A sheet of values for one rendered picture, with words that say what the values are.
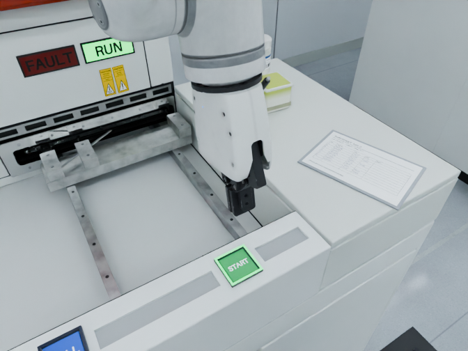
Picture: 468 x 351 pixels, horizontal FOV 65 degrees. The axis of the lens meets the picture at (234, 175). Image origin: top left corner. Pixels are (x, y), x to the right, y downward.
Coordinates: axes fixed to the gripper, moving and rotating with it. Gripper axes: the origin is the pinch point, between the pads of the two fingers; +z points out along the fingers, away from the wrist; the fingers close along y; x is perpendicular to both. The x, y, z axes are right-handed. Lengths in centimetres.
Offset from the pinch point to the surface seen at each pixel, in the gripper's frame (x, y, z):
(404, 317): 81, -22, 109
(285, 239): 9.6, -4.3, 15.3
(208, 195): 8.3, -31.4, 20.4
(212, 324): -7.3, 0.5, 19.0
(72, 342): -24.7, -4.5, 14.4
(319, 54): 214, -223, 61
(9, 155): -28, -60, 8
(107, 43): 0, -57, -12
